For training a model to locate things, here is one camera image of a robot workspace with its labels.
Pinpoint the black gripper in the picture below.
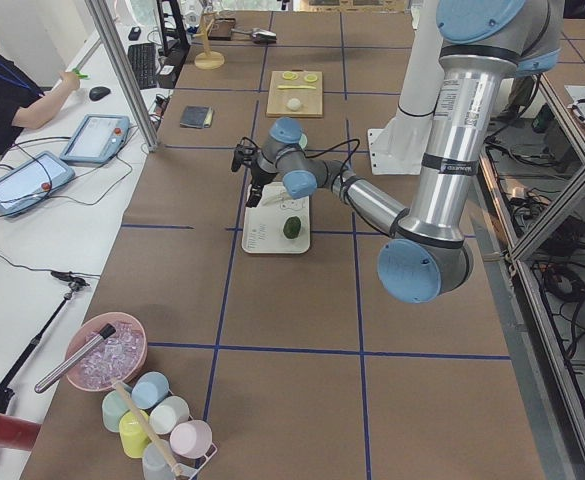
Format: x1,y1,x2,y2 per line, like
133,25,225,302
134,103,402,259
246,155,276,207

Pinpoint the white steamed bun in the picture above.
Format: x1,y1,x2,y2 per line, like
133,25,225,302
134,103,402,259
286,98,302,111

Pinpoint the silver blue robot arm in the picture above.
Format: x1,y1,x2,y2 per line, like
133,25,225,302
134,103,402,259
232,1,564,303

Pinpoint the pink bowl with ice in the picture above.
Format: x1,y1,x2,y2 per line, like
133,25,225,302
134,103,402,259
66,312,148,392

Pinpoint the white bear serving tray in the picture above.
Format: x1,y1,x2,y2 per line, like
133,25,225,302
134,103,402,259
242,182,311,254

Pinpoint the dark green avocado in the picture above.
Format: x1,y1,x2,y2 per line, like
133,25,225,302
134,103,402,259
283,216,302,239

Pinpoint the bamboo cutting board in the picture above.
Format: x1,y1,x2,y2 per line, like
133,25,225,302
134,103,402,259
266,70,323,118

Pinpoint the yellow plastic knife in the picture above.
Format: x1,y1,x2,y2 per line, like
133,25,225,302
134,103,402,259
276,84,316,90

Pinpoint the wooden mug tree stand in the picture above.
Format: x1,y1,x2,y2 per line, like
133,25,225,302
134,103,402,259
194,13,225,70

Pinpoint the metal ice scoop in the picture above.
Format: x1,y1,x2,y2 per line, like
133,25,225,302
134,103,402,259
231,28,277,45

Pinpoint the far blue teach pendant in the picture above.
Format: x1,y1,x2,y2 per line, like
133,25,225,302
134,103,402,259
59,114,130,165

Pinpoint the blue teach pendant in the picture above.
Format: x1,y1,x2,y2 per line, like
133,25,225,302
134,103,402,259
59,114,130,165
0,151,75,216

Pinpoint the black keyboard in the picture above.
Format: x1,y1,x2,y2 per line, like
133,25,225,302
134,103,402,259
127,43,158,90

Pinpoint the black computer mouse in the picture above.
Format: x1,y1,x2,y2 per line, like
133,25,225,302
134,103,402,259
88,86,111,102

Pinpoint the steel tube black cap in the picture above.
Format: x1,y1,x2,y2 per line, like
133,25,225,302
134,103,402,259
34,323,116,394

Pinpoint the black small device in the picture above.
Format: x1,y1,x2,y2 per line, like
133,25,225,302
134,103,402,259
128,26,141,41

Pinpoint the near blue teach pendant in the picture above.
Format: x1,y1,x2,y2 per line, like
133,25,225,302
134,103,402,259
0,151,75,216

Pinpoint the green pen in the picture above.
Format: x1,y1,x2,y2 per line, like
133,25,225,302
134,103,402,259
71,69,90,80

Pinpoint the blue plastic cup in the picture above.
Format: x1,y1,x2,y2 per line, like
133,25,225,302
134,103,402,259
131,371,170,409

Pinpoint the white plastic cup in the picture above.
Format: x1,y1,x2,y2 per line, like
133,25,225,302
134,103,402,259
149,395,190,435

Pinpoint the pink plastic cup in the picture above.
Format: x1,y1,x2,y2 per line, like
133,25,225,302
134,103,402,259
169,420,213,459

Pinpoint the green plastic cup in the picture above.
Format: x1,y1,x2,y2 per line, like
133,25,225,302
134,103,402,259
101,390,129,433

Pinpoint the wooden stick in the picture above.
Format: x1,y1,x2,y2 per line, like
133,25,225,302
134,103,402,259
111,380,186,479

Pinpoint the seated person black shirt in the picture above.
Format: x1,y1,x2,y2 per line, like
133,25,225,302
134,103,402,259
0,54,80,155

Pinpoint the yellow plastic cup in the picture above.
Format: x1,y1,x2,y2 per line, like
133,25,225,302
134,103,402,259
119,411,151,459

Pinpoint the clear grey plastic cup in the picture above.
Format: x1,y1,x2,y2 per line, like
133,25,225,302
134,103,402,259
142,443,176,480

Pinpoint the black tripod stick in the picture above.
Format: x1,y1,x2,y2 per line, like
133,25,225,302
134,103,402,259
0,271,89,414

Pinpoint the red cylinder tube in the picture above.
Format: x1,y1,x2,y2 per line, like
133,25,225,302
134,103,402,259
0,413,41,451

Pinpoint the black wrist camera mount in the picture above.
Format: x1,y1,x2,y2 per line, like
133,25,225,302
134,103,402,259
231,137,259,172

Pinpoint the black camera cable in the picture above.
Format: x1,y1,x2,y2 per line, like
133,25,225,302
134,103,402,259
239,135,362,189

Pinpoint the lemon slice near handle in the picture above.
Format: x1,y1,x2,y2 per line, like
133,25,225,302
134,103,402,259
281,71,298,80

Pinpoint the aluminium frame post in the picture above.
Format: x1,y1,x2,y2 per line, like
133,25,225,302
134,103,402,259
85,0,159,152

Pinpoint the white wire cup rack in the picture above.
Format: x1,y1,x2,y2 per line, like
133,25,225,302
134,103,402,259
153,387,217,478

